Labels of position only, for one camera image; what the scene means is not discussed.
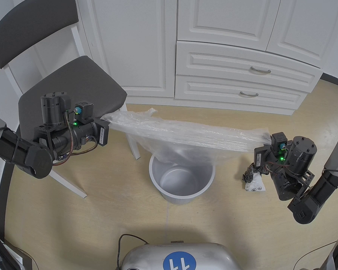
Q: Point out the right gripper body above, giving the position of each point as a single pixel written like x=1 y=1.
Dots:
x=260 y=157

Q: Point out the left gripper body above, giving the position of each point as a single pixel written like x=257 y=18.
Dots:
x=84 y=135

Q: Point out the clear plastic bag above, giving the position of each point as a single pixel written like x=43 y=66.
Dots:
x=186 y=136

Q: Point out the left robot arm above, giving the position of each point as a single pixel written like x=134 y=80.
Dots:
x=31 y=159

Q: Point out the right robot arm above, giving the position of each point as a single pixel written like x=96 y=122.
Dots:
x=301 y=156

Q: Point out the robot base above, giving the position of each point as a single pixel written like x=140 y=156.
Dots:
x=214 y=256

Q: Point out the crumpled black plastic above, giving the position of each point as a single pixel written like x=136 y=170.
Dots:
x=250 y=174

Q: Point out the pale grey trash bin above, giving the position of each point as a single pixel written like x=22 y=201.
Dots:
x=183 y=198

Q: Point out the white printed wrapper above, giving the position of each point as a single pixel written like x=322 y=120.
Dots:
x=255 y=186

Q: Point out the white chair dark grey cushions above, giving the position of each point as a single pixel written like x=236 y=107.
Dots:
x=33 y=13

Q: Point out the white wardrobe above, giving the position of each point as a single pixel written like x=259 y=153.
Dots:
x=228 y=15

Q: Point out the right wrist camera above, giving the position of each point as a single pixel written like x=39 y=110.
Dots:
x=278 y=142

